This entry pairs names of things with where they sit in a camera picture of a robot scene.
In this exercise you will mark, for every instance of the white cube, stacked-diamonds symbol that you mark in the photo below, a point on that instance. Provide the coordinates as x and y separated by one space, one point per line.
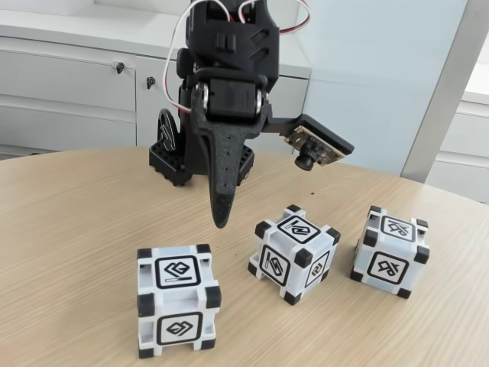
177 302

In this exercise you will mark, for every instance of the black cabinet key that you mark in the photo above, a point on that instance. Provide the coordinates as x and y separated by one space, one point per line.
120 68
150 82

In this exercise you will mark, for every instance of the white cabinet with drawers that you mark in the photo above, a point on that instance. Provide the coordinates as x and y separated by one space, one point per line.
57 95

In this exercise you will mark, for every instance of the white low cabinet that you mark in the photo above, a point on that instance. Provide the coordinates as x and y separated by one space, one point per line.
470 153

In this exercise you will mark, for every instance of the black disc with white logo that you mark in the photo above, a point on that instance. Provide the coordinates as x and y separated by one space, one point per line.
167 134

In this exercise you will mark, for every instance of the white cube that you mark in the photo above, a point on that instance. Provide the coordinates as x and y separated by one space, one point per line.
177 302
386 267
290 264

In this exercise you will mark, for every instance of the gripper camera on black mount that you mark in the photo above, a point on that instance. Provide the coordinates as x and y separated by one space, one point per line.
311 147

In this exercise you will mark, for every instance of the grey window frame post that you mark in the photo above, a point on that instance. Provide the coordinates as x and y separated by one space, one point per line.
439 95

